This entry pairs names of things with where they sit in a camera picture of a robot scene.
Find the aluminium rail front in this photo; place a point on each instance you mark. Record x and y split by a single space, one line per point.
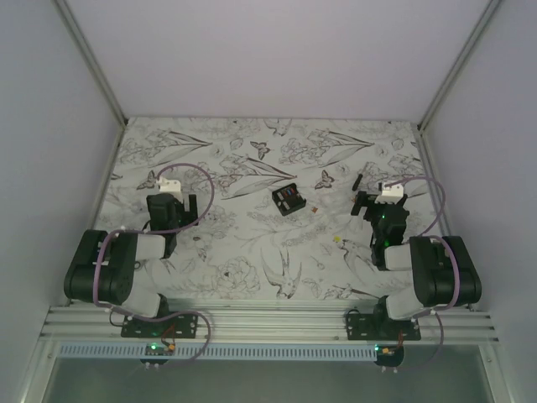
256 321

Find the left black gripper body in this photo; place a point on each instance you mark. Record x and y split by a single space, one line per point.
184 217

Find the floral printed mat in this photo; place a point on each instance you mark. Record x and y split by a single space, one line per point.
243 248

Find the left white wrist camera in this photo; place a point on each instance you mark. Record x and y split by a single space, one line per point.
169 186

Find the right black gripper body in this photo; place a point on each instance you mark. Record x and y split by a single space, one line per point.
372 211

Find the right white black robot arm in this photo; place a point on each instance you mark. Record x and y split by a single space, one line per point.
442 272

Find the right green circuit board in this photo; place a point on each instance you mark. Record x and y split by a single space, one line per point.
389 356

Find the black screwdriver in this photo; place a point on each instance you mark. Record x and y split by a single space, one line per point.
357 182

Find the left green circuit board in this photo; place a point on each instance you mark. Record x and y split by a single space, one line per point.
157 354

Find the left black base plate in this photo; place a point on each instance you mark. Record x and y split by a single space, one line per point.
182 326

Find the black fuse box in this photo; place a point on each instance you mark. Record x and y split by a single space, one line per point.
288 199

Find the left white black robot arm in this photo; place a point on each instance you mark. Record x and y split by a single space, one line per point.
103 266

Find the white slotted cable duct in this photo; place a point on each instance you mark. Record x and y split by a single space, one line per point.
223 351

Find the green circuit board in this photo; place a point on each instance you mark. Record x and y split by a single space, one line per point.
389 356
157 354

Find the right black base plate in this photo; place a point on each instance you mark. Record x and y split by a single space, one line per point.
378 327

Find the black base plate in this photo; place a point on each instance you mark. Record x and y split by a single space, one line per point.
182 326
378 327

